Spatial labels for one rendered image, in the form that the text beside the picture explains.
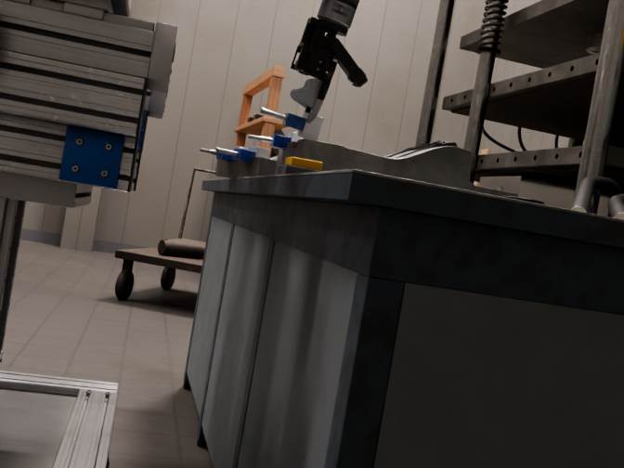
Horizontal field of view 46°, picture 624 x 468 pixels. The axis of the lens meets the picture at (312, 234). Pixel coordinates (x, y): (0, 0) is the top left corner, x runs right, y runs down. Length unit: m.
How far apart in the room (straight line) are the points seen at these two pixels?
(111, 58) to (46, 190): 0.27
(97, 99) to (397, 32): 7.45
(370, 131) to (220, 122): 1.66
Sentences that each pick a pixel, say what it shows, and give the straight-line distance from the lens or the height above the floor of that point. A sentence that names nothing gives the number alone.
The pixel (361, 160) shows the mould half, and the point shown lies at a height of 0.87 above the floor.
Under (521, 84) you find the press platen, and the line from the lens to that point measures 2.47.
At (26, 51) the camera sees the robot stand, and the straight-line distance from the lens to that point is 1.21.
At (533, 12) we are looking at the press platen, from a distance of 2.60.
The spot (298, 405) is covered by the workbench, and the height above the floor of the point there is 0.44.
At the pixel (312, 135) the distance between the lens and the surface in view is 1.58.
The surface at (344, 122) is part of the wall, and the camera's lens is 8.20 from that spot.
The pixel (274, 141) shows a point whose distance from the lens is 1.68.
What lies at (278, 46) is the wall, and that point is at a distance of 8.15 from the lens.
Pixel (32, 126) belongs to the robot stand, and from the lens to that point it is 1.24.
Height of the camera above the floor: 0.74
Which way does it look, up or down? 1 degrees down
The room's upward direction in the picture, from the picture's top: 10 degrees clockwise
